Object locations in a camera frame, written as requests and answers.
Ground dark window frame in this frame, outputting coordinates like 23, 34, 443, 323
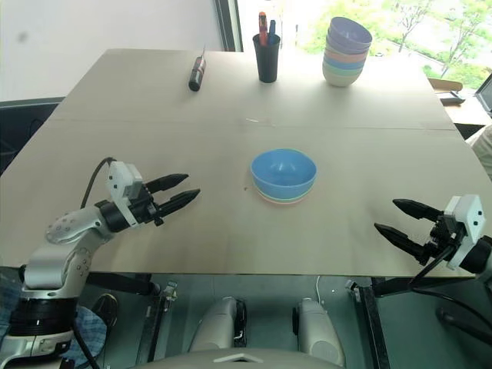
214, 0, 244, 52

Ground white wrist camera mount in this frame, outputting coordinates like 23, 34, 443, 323
443, 194, 484, 269
105, 161, 145, 228

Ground silver robot leg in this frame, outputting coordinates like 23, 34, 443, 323
189, 296, 248, 353
291, 297, 346, 367

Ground person in light clothing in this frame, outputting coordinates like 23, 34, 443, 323
465, 125, 492, 178

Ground purple stacked bowl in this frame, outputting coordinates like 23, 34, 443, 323
326, 37, 371, 55
327, 15, 374, 50

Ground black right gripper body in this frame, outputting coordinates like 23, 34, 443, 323
417, 214, 467, 267

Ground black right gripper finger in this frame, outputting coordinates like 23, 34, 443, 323
392, 198, 444, 223
373, 222, 428, 265

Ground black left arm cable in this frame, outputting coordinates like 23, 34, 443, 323
80, 156, 118, 211

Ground grey robot torso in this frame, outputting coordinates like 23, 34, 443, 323
132, 347, 347, 369

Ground brown cardboard box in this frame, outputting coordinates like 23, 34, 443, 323
427, 77, 467, 105

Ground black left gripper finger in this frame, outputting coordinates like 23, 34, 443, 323
147, 173, 191, 194
155, 188, 202, 218

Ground light blue stacked bowl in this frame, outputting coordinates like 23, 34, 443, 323
323, 55, 367, 71

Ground cream stacked bowl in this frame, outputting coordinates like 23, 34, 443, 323
321, 68, 363, 89

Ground silver left robot leg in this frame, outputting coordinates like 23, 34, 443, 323
189, 296, 248, 353

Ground orange stacked bowl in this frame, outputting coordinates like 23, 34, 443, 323
324, 47, 370, 63

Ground dark laptop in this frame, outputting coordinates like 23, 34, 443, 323
474, 70, 492, 113

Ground black pen cup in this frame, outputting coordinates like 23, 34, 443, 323
251, 32, 283, 83

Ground silver right robot leg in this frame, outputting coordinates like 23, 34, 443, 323
291, 297, 346, 367

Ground blue plaid cloth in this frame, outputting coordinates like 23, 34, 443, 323
0, 274, 109, 369

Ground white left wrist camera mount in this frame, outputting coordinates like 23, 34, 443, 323
105, 161, 145, 228

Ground black table frame leg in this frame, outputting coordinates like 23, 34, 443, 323
85, 271, 178, 363
344, 275, 478, 369

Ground pink bowl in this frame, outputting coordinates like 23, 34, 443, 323
256, 190, 313, 208

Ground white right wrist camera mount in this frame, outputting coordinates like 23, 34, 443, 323
443, 194, 484, 269

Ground mint green stacked bowl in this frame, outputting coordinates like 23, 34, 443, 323
322, 62, 364, 78

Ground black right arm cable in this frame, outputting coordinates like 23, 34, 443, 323
408, 245, 492, 334

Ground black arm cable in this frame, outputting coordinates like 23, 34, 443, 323
80, 156, 118, 211
408, 245, 492, 334

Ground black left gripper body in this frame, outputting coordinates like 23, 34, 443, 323
128, 183, 165, 228

